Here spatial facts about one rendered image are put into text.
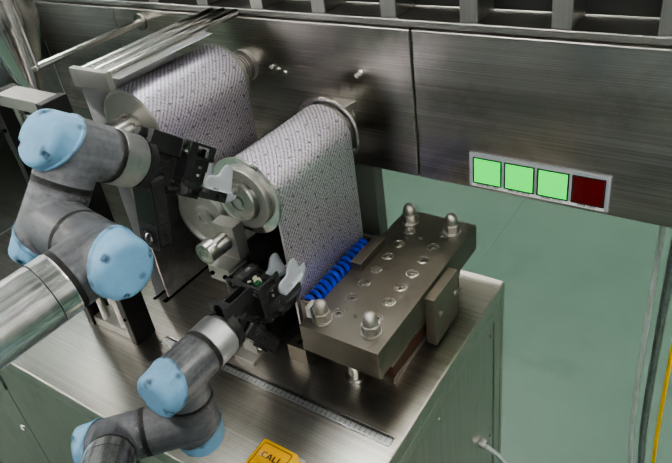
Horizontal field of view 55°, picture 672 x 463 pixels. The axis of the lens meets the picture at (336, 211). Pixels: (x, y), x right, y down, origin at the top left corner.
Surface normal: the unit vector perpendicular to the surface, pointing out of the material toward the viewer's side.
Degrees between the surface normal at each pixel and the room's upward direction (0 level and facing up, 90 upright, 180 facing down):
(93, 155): 94
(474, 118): 90
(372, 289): 0
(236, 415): 0
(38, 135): 50
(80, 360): 0
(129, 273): 90
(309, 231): 90
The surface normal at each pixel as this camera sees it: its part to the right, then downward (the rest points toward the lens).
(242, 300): 0.83, 0.21
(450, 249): -0.13, -0.83
